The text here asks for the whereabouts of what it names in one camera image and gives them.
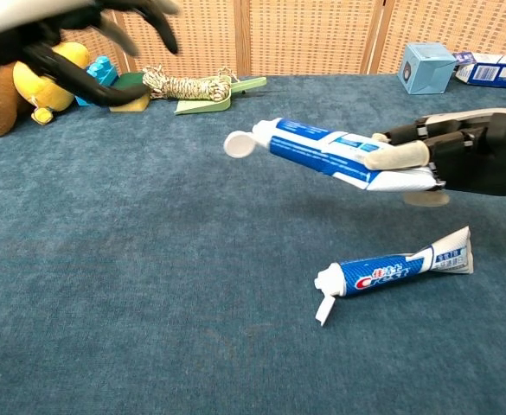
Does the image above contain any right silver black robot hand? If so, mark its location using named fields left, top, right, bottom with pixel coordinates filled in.
left=363, top=107, right=506, bottom=208

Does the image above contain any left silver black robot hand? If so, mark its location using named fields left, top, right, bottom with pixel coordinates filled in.
left=0, top=0, right=180, bottom=108

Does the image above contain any toothpaste tube with Crest logo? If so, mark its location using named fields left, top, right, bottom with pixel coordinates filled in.
left=314, top=225, right=474, bottom=328

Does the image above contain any toothpaste tube with text print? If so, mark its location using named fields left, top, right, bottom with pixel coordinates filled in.
left=223, top=117, right=446, bottom=193

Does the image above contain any blue white carton box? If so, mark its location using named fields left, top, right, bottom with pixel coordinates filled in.
left=452, top=51, right=506, bottom=91

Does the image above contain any yellow pear plush toy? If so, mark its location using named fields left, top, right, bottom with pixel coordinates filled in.
left=12, top=41, right=92, bottom=126

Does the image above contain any blue toy building block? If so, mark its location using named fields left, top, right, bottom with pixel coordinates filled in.
left=74, top=55, right=119, bottom=107

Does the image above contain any light blue cardboard box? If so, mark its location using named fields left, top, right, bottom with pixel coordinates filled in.
left=397, top=41, right=458, bottom=95

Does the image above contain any green yellow sponge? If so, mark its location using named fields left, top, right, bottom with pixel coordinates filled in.
left=108, top=72, right=151, bottom=113

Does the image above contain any light green dustpan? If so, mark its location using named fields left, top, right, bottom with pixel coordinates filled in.
left=174, top=75, right=267, bottom=116

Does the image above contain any woven bamboo folding screen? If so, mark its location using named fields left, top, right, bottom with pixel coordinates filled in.
left=0, top=0, right=506, bottom=80

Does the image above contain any blue table cloth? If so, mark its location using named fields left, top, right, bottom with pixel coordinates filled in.
left=0, top=73, right=506, bottom=415

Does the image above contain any braided rope bundle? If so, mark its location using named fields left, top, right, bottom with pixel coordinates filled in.
left=142, top=65, right=232, bottom=103

